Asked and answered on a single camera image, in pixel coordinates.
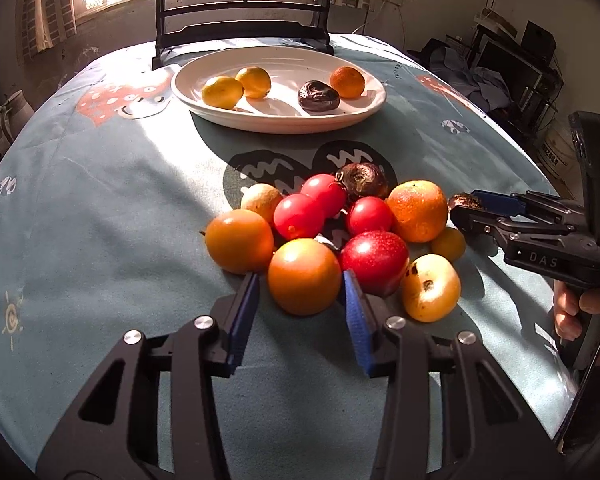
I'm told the large orange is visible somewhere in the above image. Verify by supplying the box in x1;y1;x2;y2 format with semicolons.
385;179;449;244

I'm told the red tomato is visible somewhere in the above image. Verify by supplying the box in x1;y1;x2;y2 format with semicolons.
300;173;348;219
273;193;326;241
345;196;394;237

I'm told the speckled red fruit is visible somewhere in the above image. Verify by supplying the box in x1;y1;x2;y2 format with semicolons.
338;230;410;297

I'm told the white plastic bucket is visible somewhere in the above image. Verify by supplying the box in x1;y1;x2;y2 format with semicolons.
536;124;580;182

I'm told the small dark wrinkled fruit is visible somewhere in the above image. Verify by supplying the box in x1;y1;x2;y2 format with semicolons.
447;193;484;213

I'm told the small yellow fruit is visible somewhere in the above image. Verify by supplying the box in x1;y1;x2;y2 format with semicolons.
430;227;467;263

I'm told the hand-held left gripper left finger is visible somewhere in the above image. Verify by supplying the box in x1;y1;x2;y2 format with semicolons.
35;272;260;480

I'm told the small orange tangerine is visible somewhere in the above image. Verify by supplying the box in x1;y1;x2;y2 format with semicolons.
329;66;366;99

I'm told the blue printed tablecloth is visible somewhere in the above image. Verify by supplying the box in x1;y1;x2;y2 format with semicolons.
0;33;581;480

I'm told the yellow citrus fruit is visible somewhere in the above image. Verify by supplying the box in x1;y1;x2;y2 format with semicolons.
201;76;244;110
235;66;272;99

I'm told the white kettle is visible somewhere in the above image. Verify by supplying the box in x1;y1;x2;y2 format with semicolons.
0;89;35;145

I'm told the white oval plate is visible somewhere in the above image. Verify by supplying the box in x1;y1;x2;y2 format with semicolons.
170;46;387;135

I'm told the person's right hand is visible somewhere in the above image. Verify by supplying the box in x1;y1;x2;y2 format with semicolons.
553;280;600;367

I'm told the pile of blue clothes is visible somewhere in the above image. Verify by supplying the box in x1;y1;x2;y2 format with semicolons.
424;39;512;112

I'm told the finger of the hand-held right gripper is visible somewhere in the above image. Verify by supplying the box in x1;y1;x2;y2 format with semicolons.
449;206;578;250
471;189;588;226

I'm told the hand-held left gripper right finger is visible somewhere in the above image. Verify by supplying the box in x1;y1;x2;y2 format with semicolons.
343;270;567;480

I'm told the black rack with monitor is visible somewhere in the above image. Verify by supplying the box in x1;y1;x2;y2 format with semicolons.
471;20;565;132

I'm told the black framed painted table screen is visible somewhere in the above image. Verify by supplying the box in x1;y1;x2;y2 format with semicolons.
151;0;337;72

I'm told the pale yellow fruit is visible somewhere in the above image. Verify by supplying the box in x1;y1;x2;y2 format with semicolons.
240;183;284;224

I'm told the dark wrinkled passion fruit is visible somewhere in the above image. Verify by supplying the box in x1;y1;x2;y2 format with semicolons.
298;80;341;113
335;162;390;201

